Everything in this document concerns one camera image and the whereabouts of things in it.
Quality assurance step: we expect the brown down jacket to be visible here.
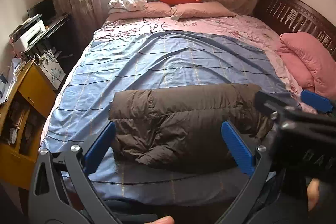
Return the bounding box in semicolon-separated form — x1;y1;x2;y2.
109;84;273;173

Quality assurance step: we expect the person's right hand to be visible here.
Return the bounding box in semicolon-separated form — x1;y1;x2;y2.
307;178;320;211

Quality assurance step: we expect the person's left hand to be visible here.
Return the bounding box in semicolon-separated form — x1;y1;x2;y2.
146;216;174;224

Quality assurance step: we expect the pink folded quilt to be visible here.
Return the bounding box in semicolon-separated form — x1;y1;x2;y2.
276;32;335;100

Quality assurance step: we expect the pink floral bed cover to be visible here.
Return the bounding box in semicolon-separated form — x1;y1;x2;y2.
90;16;313;113

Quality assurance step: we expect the yellow wooden cabinet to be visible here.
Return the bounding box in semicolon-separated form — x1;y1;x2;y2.
1;60;56;190

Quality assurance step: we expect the dark wooden headboard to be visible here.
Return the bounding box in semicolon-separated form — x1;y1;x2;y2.
252;0;335;58

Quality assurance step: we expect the pink pillow right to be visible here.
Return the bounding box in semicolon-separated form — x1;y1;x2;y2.
171;2;236;21

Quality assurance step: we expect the pink pillow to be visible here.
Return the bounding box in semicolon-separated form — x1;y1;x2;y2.
107;2;171;22
171;2;236;21

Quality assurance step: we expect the white floral box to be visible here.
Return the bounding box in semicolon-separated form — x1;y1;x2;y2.
39;50;65;90

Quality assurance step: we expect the blue plaid bed sheet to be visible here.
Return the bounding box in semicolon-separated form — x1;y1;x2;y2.
41;31;296;206

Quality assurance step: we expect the pink pillow left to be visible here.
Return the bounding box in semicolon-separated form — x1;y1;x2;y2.
107;2;171;22

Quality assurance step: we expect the black desk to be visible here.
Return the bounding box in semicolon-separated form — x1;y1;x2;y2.
21;13;76;61

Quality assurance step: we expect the white printer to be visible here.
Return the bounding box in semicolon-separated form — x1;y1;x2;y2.
9;14;46;55

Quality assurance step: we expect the white floral pillow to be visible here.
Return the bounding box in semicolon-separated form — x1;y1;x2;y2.
108;0;147;11

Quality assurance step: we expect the black monitor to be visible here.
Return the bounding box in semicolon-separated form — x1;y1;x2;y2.
27;0;56;23

